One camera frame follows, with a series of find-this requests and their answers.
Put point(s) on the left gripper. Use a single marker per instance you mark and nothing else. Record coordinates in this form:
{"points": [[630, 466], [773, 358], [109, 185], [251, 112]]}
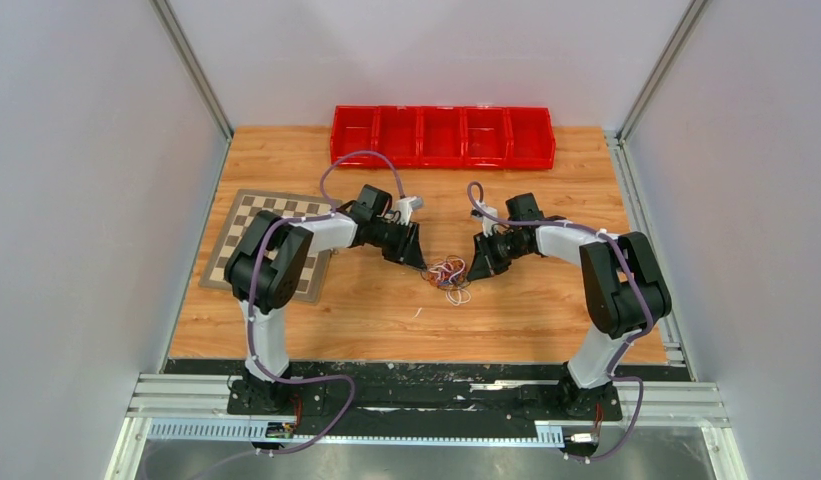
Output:
{"points": [[407, 250]]}

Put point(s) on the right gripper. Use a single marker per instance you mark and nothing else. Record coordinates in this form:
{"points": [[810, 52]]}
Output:
{"points": [[484, 263]]}

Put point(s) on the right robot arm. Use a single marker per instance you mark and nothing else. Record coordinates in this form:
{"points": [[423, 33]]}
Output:
{"points": [[625, 291]]}

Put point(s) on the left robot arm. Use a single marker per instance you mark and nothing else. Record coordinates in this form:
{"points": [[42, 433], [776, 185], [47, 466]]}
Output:
{"points": [[268, 262]]}

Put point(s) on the red bin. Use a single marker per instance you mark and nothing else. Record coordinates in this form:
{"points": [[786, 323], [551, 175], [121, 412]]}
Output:
{"points": [[352, 130], [441, 138], [397, 134], [486, 138], [533, 141]]}

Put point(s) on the checkered chessboard mat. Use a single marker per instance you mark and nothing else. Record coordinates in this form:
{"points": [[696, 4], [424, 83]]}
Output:
{"points": [[246, 205]]}

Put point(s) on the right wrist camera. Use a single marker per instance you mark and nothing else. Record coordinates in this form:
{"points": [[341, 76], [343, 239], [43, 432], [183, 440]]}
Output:
{"points": [[487, 216]]}

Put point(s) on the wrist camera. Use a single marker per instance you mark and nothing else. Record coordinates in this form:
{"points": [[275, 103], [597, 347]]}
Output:
{"points": [[405, 207], [487, 216]]}

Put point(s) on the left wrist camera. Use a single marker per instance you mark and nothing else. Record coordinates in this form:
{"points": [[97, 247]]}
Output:
{"points": [[405, 207]]}

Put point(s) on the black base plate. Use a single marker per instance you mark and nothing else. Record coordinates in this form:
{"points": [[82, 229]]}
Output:
{"points": [[437, 400]]}

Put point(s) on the aluminium front rail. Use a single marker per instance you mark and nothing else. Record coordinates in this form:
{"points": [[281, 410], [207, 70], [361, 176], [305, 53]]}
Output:
{"points": [[194, 407]]}

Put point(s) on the right aluminium frame post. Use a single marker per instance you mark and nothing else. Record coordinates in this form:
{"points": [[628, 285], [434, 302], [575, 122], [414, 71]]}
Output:
{"points": [[680, 35]]}

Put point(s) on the aluminium frame post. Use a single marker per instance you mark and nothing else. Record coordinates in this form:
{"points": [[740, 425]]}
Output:
{"points": [[680, 35], [173, 28]]}

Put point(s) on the left aluminium frame post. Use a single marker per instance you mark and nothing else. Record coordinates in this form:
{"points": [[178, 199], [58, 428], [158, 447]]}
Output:
{"points": [[173, 28]]}

